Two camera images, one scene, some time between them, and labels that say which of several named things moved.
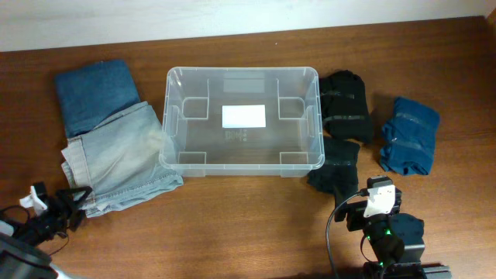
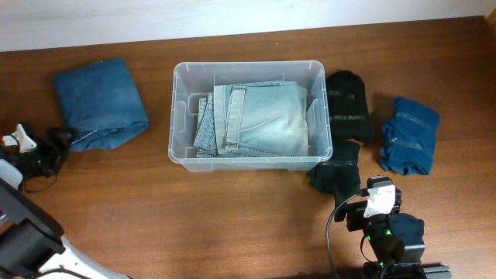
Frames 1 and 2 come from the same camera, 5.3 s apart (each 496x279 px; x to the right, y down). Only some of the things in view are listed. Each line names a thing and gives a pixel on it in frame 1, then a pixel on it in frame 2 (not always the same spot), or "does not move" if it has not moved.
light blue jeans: (121, 160) -> (253, 119)
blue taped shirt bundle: (408, 137) does not move
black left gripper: (62, 209) -> (44, 153)
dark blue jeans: (91, 92) does not move
